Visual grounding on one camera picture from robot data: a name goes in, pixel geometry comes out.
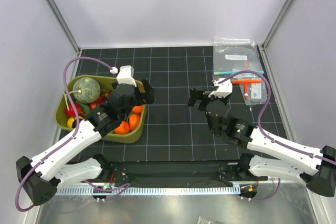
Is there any orange toy tangerine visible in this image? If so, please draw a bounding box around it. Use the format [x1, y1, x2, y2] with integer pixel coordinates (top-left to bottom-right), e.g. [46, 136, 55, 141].
[129, 114, 141, 131]
[113, 121, 131, 135]
[132, 105, 143, 115]

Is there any clear zip top bag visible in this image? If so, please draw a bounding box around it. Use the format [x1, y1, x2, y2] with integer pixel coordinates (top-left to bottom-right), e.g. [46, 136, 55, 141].
[213, 38, 264, 76]

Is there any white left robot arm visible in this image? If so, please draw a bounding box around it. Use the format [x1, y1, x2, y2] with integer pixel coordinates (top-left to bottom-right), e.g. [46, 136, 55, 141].
[16, 79, 154, 206]

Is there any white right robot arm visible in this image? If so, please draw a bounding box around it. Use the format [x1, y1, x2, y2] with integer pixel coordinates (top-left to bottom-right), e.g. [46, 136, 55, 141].
[187, 89, 335, 197]

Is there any clear bag with orange tool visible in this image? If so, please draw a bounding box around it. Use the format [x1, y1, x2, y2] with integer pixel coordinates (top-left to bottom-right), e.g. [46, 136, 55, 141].
[213, 58, 269, 106]

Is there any red toy strawberry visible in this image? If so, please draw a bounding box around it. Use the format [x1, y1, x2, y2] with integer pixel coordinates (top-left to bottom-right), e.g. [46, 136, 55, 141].
[89, 92, 110, 110]

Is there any green toy melon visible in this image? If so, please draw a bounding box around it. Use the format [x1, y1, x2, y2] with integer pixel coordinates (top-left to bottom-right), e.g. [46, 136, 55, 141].
[72, 77, 101, 104]

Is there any black grid mat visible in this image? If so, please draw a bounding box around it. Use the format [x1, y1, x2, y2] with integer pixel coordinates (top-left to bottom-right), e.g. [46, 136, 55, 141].
[72, 46, 245, 163]

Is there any red toy radish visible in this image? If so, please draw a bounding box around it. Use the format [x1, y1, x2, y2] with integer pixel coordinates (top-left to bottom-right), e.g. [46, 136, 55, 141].
[64, 93, 81, 117]

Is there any yellow toy fruit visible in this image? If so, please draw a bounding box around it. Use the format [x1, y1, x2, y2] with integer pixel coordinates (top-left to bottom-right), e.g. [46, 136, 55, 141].
[67, 117, 77, 129]

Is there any olive green plastic bin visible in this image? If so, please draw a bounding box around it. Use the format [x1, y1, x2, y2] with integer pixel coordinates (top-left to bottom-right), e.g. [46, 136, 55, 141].
[55, 75, 146, 144]

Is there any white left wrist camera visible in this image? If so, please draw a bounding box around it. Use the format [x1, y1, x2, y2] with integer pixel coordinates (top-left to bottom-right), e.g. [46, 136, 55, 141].
[117, 65, 137, 87]

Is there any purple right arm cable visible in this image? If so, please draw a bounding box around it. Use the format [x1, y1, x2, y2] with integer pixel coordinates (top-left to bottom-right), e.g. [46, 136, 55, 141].
[216, 70, 336, 202]

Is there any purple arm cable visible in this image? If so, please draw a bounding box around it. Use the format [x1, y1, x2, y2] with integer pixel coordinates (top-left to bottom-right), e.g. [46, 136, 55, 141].
[15, 56, 131, 212]
[216, 70, 336, 202]

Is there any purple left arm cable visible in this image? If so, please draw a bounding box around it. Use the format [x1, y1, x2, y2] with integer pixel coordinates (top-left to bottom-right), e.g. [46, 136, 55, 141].
[15, 56, 131, 212]

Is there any perforated metal rail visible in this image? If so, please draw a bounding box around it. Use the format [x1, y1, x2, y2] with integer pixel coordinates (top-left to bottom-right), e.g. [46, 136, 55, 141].
[56, 184, 240, 197]

